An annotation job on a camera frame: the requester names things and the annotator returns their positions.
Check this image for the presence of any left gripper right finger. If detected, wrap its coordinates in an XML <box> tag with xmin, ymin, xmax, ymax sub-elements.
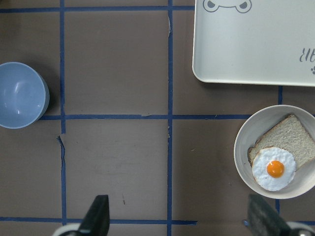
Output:
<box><xmin>247</xmin><ymin>194</ymin><xmax>291</xmax><ymax>236</ymax></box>

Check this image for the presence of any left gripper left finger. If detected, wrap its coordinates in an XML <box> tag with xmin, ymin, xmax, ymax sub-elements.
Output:
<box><xmin>78</xmin><ymin>195</ymin><xmax>109</xmax><ymax>236</ymax></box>

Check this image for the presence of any round white plate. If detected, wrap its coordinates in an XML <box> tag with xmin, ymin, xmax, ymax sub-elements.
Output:
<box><xmin>234</xmin><ymin>105</ymin><xmax>315</xmax><ymax>199</ymax></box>

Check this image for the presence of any bread slice in plate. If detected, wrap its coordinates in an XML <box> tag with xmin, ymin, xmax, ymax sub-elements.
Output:
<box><xmin>248</xmin><ymin>114</ymin><xmax>315</xmax><ymax>169</ymax></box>

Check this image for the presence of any fried egg toy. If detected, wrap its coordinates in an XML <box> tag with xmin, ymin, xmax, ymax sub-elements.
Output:
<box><xmin>252</xmin><ymin>147</ymin><xmax>296</xmax><ymax>191</ymax></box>

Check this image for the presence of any blue bowl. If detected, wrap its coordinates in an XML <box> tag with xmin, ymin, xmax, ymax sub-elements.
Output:
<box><xmin>0</xmin><ymin>62</ymin><xmax>50</xmax><ymax>129</ymax></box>

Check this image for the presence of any cream bear tray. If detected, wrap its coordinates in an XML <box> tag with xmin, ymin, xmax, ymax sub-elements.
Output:
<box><xmin>192</xmin><ymin>0</ymin><xmax>315</xmax><ymax>87</ymax></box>

